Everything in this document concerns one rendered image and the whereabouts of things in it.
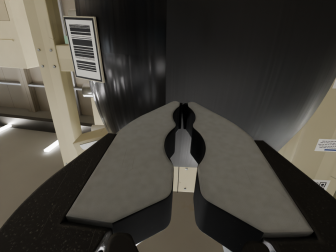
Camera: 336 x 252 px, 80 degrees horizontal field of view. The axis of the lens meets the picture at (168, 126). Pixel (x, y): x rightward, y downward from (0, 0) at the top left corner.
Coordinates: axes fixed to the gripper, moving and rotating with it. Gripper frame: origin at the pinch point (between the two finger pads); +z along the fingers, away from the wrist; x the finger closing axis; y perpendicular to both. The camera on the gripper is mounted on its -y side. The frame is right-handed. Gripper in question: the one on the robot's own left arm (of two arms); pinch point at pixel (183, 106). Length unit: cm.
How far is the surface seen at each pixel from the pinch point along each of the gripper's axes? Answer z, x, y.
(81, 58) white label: 9.9, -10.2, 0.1
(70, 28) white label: 10.3, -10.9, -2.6
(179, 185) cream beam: 47, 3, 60
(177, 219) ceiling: 200, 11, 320
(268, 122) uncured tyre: 8.7, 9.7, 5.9
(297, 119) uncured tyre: 9.3, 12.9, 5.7
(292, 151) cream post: 25.8, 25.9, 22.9
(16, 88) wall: 685, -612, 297
